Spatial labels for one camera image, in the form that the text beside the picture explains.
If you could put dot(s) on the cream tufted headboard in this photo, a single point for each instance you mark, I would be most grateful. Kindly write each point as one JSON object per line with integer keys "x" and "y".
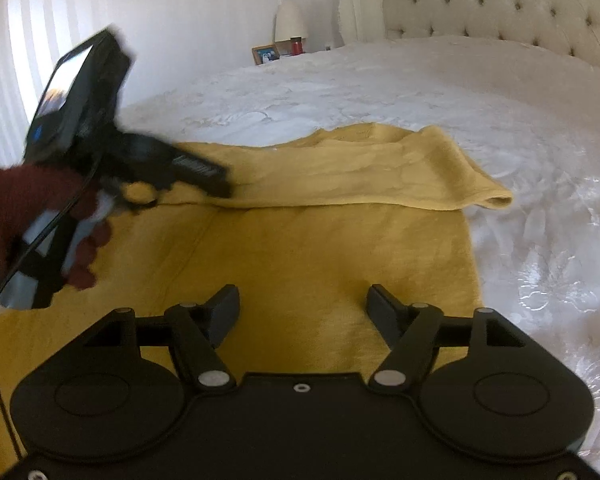
{"x": 505, "y": 0}

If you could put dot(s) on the yellow knitted garment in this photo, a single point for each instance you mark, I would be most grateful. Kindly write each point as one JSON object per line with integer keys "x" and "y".
{"x": 290, "y": 250}

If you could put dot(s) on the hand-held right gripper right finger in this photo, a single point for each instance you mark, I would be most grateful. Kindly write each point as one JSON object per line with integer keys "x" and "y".
{"x": 380, "y": 310}

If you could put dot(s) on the white table lamp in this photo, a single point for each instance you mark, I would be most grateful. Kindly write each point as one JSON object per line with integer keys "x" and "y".
{"x": 290, "y": 20}

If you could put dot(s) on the white embroidered bedspread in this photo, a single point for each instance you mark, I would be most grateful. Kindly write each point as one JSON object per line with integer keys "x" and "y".
{"x": 430, "y": 100}

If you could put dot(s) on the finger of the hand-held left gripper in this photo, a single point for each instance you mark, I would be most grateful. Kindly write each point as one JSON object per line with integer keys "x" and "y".
{"x": 200, "y": 167}

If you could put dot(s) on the person's left hand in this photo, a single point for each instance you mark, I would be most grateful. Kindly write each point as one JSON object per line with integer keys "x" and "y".
{"x": 15, "y": 200}

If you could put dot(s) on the white window blinds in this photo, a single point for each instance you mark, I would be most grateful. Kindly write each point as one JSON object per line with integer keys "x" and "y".
{"x": 15, "y": 60}

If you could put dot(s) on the red candle jar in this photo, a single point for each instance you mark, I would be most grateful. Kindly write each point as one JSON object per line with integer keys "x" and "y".
{"x": 296, "y": 46}

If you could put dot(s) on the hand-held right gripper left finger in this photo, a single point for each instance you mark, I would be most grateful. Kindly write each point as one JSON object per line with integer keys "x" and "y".
{"x": 226, "y": 310}

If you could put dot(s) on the wooden picture frame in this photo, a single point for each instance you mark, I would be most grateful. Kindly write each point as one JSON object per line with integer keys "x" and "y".
{"x": 266, "y": 54}

